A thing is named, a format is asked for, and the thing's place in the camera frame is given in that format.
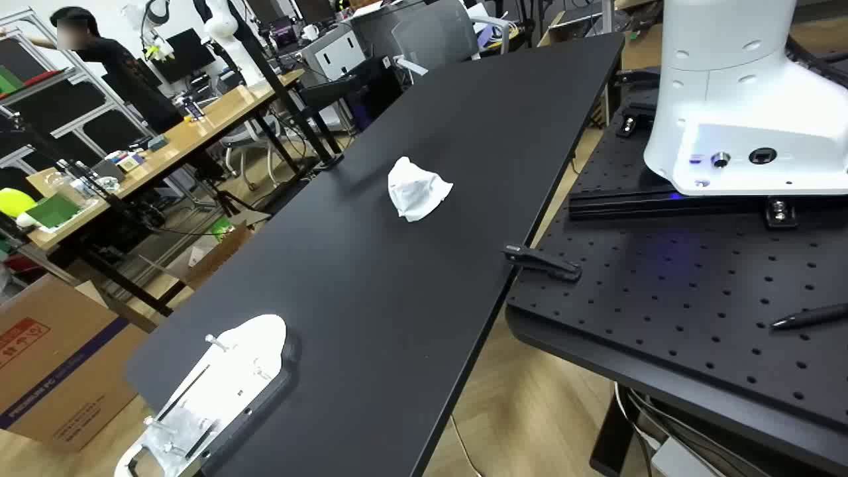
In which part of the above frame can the white cloth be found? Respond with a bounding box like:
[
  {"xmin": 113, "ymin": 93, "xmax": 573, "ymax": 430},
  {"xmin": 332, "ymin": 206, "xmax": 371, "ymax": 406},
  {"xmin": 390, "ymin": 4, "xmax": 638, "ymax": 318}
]
[{"xmin": 385, "ymin": 154, "xmax": 455, "ymax": 224}]

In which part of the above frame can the black table clamp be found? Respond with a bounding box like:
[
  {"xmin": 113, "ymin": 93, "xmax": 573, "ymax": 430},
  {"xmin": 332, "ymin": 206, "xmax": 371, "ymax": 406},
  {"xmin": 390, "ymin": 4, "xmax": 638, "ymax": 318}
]
[{"xmin": 503, "ymin": 244, "xmax": 585, "ymax": 285}]

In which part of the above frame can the grey office chair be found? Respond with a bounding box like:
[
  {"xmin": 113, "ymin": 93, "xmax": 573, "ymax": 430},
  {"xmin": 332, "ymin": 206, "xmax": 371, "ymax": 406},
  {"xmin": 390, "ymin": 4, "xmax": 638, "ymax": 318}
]
[{"xmin": 385, "ymin": 0, "xmax": 481, "ymax": 80}]

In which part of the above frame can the grey metal cabinet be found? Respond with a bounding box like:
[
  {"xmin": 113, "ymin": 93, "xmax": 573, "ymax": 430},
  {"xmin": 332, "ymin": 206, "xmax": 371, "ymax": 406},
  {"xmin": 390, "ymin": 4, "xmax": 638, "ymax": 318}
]
[{"xmin": 296, "ymin": 24, "xmax": 371, "ymax": 88}]

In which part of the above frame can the small cardboard box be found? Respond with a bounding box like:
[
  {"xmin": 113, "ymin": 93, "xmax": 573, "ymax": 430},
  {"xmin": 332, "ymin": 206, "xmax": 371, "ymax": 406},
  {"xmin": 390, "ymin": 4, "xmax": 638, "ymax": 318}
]
[{"xmin": 179, "ymin": 222, "xmax": 257, "ymax": 292}]

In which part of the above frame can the wooden desk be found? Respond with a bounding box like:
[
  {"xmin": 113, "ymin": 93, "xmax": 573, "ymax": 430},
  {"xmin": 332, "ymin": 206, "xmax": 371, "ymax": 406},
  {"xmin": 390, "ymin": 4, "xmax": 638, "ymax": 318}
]
[{"xmin": 23, "ymin": 65, "xmax": 310, "ymax": 255}]

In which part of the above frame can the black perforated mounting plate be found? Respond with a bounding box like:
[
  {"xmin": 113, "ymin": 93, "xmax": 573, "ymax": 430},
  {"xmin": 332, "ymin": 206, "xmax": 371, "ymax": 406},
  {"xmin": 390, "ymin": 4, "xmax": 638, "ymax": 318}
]
[{"xmin": 503, "ymin": 85, "xmax": 848, "ymax": 477}]

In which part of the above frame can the black laptop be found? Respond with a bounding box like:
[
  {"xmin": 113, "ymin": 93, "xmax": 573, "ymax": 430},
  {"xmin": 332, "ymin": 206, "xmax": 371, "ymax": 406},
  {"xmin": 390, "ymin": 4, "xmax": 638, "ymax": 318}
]
[{"xmin": 161, "ymin": 27, "xmax": 216, "ymax": 88}]

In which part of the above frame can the person with black hair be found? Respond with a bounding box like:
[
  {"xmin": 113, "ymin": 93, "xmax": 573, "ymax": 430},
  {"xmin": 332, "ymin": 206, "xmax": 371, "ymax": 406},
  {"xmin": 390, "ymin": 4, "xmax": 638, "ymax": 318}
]
[{"xmin": 48, "ymin": 3, "xmax": 186, "ymax": 138}]

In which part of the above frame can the green box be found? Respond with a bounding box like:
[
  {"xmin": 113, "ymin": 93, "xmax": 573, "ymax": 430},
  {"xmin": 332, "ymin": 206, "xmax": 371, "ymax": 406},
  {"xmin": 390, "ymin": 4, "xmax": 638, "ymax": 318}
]
[{"xmin": 26, "ymin": 190, "xmax": 84, "ymax": 232}]

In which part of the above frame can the black pen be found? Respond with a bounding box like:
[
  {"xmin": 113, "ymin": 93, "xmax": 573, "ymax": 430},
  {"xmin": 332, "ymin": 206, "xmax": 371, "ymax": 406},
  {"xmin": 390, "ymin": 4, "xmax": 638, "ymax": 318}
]
[{"xmin": 768, "ymin": 300, "xmax": 848, "ymax": 334}]

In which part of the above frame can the large cardboard box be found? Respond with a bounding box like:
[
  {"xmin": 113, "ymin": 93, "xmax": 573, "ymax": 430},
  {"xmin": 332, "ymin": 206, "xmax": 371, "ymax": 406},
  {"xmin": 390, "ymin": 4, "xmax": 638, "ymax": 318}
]
[{"xmin": 0, "ymin": 271, "xmax": 153, "ymax": 456}]

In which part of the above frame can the yellow-green object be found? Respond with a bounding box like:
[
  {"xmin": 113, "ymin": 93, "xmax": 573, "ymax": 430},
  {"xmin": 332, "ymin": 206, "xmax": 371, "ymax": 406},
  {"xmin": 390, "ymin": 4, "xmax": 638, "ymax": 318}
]
[{"xmin": 0, "ymin": 184, "xmax": 40, "ymax": 222}]

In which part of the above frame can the black aluminium rail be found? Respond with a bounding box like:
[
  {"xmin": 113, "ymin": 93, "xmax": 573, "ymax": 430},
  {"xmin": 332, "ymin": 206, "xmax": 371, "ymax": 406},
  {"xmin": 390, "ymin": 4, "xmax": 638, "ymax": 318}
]
[{"xmin": 564, "ymin": 184, "xmax": 848, "ymax": 224}]

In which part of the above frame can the grey cable bundle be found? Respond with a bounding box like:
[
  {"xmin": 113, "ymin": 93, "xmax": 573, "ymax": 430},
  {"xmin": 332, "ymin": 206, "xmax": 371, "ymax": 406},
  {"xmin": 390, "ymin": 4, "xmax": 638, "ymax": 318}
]
[{"xmin": 614, "ymin": 383, "xmax": 762, "ymax": 477}]

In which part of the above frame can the metal rail bracket bolt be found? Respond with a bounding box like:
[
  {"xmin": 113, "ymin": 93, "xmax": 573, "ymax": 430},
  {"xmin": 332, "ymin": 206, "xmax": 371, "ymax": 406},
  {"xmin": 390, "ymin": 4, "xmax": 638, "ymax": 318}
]
[{"xmin": 760, "ymin": 196, "xmax": 801, "ymax": 232}]

